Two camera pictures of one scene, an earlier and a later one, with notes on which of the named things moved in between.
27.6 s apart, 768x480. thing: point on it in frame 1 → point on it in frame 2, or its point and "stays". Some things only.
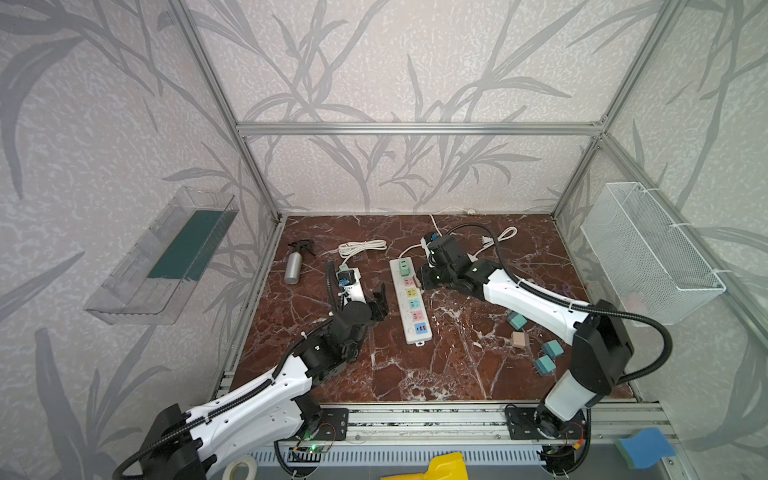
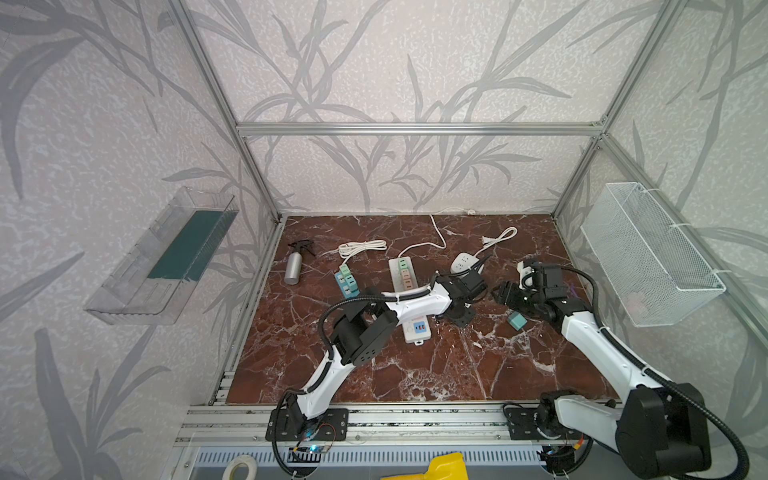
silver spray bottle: x=294 y=262 stays
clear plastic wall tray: x=154 y=281 stays
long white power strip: x=414 y=313 stays
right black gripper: x=432 y=276 → x=512 y=294
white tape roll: x=251 y=463 stays
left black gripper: x=372 y=306 → x=471 y=285
